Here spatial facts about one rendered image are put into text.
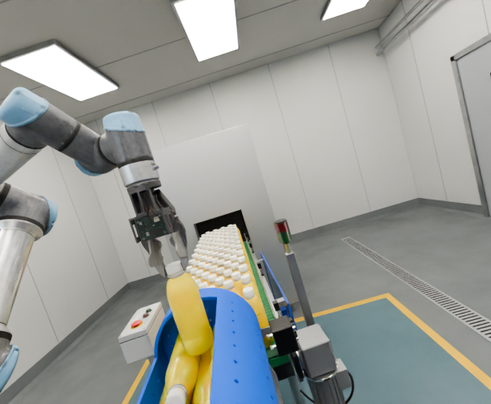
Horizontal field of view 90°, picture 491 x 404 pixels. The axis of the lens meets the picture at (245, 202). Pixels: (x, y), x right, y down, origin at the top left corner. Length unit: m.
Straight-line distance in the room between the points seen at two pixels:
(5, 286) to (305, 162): 4.63
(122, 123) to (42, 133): 0.14
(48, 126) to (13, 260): 0.39
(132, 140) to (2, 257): 0.47
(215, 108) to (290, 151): 1.66
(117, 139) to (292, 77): 4.81
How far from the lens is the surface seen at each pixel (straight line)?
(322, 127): 5.12
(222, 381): 0.46
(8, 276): 0.85
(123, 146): 0.56
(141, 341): 1.04
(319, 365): 1.09
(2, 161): 0.74
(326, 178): 5.07
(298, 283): 1.24
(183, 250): 0.59
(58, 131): 0.62
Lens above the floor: 1.49
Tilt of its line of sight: 5 degrees down
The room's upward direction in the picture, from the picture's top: 17 degrees counter-clockwise
